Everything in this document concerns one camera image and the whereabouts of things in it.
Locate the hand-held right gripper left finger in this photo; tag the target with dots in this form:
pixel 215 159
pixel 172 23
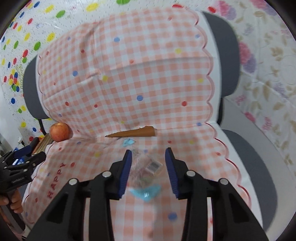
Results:
pixel 124 173

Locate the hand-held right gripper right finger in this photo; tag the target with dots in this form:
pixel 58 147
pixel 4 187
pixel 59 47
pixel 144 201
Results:
pixel 172 173

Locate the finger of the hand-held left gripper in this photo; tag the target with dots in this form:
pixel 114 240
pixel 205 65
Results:
pixel 31 146
pixel 37 158

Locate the clear wrapper with blue edge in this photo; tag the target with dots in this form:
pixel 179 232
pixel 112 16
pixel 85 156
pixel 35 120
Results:
pixel 150 166

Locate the person's left hand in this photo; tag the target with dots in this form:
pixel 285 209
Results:
pixel 15 201

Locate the wooden slat tray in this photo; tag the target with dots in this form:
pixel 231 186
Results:
pixel 44 142

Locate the small blue plastic scrap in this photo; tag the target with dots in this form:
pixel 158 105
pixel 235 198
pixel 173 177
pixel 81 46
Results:
pixel 128 142

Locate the red apple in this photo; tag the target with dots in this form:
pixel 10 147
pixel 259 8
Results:
pixel 59 132

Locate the brown ice cream cone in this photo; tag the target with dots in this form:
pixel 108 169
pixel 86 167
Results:
pixel 138 132

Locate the grey mesh office chair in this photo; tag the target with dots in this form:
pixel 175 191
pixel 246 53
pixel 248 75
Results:
pixel 249 157

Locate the pink checked cloth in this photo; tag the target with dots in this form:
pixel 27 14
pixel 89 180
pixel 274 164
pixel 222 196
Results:
pixel 138 69

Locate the polka dot plastic sheet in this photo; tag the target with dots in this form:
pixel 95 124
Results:
pixel 34 27

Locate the floral printed sheet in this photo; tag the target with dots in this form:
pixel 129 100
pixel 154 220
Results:
pixel 266 69

